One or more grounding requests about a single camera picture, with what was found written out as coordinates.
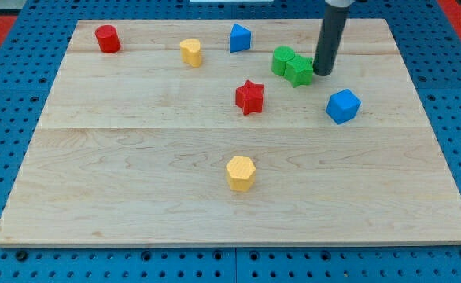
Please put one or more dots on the yellow hexagon block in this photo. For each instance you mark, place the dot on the yellow hexagon block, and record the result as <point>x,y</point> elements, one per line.
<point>240,173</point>

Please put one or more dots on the green star block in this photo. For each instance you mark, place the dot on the green star block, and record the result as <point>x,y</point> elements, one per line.
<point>299,71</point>

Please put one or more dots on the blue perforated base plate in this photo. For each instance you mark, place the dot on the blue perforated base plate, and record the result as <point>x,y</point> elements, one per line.
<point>30,57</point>

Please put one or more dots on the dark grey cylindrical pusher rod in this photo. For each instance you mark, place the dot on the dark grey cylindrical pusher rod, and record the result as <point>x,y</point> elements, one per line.
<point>333,25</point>

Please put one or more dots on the green cylinder block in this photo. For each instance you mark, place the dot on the green cylinder block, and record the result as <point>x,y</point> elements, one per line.
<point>281,55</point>

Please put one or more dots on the blue cube block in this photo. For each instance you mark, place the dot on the blue cube block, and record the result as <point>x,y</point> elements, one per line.
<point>343,106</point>

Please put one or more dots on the light wooden board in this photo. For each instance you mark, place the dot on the light wooden board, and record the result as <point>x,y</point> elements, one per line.
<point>131,148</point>

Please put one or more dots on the red star block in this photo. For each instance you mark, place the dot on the red star block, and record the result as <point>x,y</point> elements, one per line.
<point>250,97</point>

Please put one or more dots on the blue triangular prism block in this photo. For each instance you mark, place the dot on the blue triangular prism block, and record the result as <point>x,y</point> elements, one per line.
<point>239,39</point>

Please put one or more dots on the red cylinder block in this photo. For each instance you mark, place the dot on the red cylinder block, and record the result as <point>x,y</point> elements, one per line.
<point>108,39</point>

